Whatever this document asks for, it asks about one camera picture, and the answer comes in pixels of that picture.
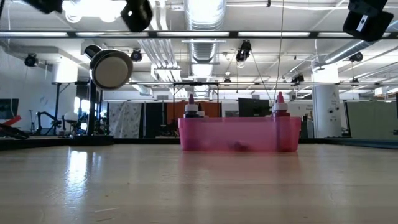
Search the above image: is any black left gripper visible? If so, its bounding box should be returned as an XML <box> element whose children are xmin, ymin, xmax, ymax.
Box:
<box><xmin>120</xmin><ymin>0</ymin><xmax>154</xmax><ymax>33</ymax></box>

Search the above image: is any large purple food coloring bottle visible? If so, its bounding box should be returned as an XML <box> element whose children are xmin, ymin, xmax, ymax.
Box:
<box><xmin>183</xmin><ymin>93</ymin><xmax>200</xmax><ymax>118</ymax></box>

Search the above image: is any large red food coloring bottle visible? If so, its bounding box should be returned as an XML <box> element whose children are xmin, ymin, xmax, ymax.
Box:
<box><xmin>272</xmin><ymin>91</ymin><xmax>292</xmax><ymax>146</ymax></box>

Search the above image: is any patterned white curtain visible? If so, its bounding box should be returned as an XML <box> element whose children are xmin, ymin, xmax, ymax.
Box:
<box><xmin>108</xmin><ymin>101</ymin><xmax>143</xmax><ymax>139</ymax></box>

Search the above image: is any black upright panel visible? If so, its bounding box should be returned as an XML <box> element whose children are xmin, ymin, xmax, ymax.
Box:
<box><xmin>144</xmin><ymin>101</ymin><xmax>165</xmax><ymax>139</ymax></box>

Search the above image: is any orange board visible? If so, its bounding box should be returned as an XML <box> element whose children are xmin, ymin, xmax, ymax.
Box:
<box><xmin>166</xmin><ymin>101</ymin><xmax>222</xmax><ymax>118</ymax></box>

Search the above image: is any white round seat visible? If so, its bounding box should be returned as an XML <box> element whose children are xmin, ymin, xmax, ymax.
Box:
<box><xmin>63</xmin><ymin>112</ymin><xmax>79</xmax><ymax>124</ymax></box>

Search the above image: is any black monitor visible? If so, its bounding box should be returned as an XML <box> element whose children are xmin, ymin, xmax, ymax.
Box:
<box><xmin>238</xmin><ymin>97</ymin><xmax>270</xmax><ymax>118</ymax></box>

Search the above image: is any pink translucent plastic bin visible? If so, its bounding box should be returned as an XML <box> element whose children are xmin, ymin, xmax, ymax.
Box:
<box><xmin>178</xmin><ymin>116</ymin><xmax>302</xmax><ymax>152</ymax></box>

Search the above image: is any red bar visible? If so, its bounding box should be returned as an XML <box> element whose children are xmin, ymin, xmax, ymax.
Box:
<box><xmin>0</xmin><ymin>114</ymin><xmax>23</xmax><ymax>127</ymax></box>

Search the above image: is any grey cabinet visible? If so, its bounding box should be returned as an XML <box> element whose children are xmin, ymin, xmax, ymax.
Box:
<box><xmin>301</xmin><ymin>114</ymin><xmax>314</xmax><ymax>139</ymax></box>

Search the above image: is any white round column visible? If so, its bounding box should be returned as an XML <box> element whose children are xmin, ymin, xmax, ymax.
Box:
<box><xmin>312</xmin><ymin>67</ymin><xmax>343</xmax><ymax>139</ymax></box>

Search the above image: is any silver ventilation duct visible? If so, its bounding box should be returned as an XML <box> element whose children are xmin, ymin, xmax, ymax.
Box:
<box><xmin>182</xmin><ymin>0</ymin><xmax>228</xmax><ymax>78</ymax></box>

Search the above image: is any black metal rack frame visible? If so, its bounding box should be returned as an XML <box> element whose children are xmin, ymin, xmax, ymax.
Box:
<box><xmin>172</xmin><ymin>82</ymin><xmax>220</xmax><ymax>118</ymax></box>

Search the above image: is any black overhead frame beam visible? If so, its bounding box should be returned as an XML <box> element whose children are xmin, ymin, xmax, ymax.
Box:
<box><xmin>0</xmin><ymin>30</ymin><xmax>398</xmax><ymax>39</ymax></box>

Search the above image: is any black hanging overhead camera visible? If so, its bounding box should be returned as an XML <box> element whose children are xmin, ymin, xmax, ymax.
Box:
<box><xmin>235</xmin><ymin>39</ymin><xmax>252</xmax><ymax>63</ymax></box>

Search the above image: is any black table edge rail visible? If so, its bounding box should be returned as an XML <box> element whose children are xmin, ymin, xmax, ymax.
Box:
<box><xmin>0</xmin><ymin>136</ymin><xmax>398</xmax><ymax>152</ymax></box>

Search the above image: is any dark wall screen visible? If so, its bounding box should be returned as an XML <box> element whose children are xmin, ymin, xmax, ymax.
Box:
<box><xmin>0</xmin><ymin>98</ymin><xmax>19</xmax><ymax>121</ymax></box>

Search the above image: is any grey-green partition wall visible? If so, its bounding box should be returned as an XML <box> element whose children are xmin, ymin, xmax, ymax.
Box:
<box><xmin>344</xmin><ymin>100</ymin><xmax>398</xmax><ymax>140</ymax></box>

